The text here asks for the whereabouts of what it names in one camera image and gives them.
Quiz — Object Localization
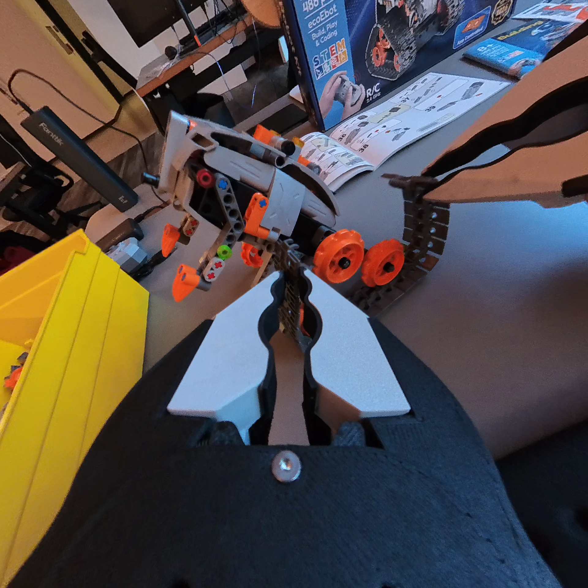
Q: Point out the blue toy kit box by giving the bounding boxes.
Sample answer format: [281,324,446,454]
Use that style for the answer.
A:
[280,0,517,131]

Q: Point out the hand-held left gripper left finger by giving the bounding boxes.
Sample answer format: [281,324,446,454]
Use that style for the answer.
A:
[168,271,289,445]

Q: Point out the grey orange toy brick vehicle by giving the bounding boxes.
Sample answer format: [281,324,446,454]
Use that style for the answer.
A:
[142,110,407,331]

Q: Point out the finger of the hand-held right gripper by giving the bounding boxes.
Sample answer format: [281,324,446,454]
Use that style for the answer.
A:
[422,27,588,181]
[424,107,588,211]

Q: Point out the black power adapter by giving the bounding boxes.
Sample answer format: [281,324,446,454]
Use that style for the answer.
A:
[85,218,145,252]

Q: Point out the black monitor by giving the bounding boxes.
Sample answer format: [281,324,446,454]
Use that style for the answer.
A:
[106,0,219,47]

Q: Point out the dark grey toy track chain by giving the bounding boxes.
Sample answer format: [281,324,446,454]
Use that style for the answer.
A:
[273,172,451,350]

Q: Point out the yellow plastic storage bin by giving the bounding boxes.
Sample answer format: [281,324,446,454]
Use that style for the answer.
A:
[0,228,150,588]

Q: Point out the orange grey sticker sheet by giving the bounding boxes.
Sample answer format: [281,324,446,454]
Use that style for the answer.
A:
[512,0,588,24]

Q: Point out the grey toy battery box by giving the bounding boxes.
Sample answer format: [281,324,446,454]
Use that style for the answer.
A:
[108,238,150,273]

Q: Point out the grey Fanttik tool case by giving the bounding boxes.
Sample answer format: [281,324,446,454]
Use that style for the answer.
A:
[20,107,140,213]

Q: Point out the black hub cable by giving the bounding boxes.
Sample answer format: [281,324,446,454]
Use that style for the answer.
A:
[7,69,161,203]

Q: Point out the wood edged work table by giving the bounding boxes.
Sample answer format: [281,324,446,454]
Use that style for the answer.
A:
[135,14,258,98]

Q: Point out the blue booklet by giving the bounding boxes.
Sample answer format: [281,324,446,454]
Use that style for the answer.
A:
[462,18,575,80]

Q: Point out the grey desk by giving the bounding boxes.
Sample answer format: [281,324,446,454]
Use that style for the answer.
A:
[85,0,588,460]

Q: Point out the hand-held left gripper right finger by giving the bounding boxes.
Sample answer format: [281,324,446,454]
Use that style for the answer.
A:
[299,268,412,445]

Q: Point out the white instruction booklet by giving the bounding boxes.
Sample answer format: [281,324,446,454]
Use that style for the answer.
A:
[299,73,513,193]

